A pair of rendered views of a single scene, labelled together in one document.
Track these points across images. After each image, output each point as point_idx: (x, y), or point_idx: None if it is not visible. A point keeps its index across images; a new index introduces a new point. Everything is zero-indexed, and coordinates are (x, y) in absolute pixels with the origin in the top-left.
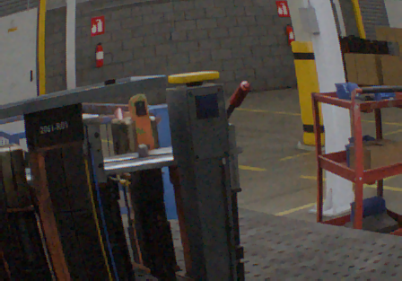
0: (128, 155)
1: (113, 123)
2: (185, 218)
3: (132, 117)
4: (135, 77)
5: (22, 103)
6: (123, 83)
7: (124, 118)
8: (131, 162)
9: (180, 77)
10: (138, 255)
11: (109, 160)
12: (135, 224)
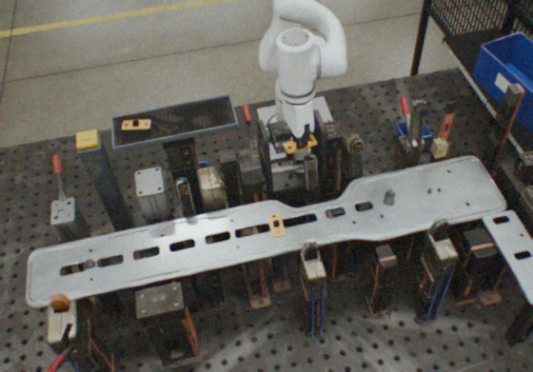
0: (96, 277)
1: (76, 328)
2: (116, 190)
3: (68, 301)
4: (113, 142)
5: (195, 100)
6: (133, 111)
7: (65, 328)
8: (110, 234)
9: (96, 132)
10: (109, 367)
11: (115, 265)
12: (101, 347)
